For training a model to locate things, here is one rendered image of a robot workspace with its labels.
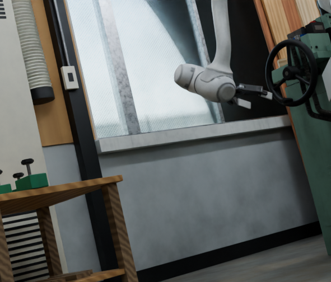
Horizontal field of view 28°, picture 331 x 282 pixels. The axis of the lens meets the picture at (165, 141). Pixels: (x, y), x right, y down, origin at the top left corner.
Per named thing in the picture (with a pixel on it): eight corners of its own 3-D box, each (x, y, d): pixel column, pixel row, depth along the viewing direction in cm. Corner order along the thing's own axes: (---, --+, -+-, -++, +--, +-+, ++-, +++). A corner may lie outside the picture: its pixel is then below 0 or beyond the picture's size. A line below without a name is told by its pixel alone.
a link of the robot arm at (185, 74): (197, 93, 266) (214, 100, 255) (166, 83, 259) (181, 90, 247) (206, 68, 265) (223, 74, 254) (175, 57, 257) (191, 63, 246)
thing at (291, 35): (288, 43, 291) (284, 32, 292) (304, 42, 298) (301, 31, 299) (309, 32, 281) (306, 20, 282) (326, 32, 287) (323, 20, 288)
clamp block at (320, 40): (289, 64, 291) (284, 45, 292) (309, 62, 299) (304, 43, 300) (313, 52, 279) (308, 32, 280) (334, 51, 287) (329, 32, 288)
